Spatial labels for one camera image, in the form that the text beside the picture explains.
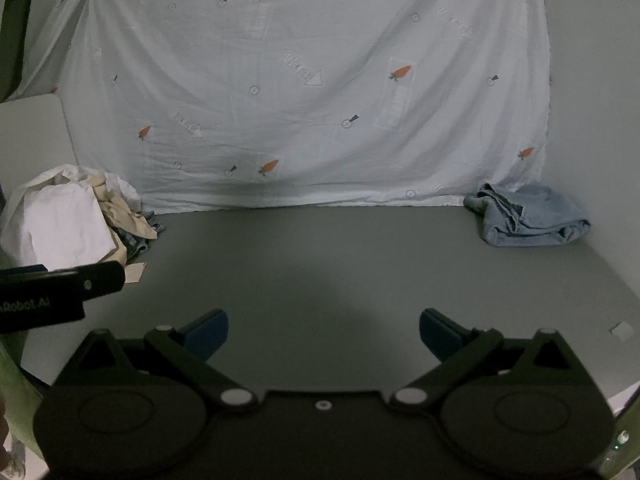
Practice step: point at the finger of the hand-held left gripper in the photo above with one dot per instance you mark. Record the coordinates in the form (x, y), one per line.
(102, 280)

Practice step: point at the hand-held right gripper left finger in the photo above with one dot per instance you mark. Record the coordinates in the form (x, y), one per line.
(212, 332)

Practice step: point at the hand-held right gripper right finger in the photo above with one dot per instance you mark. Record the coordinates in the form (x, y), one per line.
(436, 332)

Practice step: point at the white garment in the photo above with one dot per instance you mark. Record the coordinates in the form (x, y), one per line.
(60, 225)

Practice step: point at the blue striped garment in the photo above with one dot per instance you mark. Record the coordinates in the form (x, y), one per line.
(137, 242)

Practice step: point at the beige garment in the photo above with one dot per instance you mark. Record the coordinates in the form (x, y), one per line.
(122, 212)

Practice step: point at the folded light blue denim garment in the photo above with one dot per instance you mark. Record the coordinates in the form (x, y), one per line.
(525, 222)

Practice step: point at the carrot printed white sheet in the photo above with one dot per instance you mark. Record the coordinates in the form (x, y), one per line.
(310, 100)

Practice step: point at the dark green cloth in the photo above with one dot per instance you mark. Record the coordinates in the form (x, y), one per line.
(12, 35)

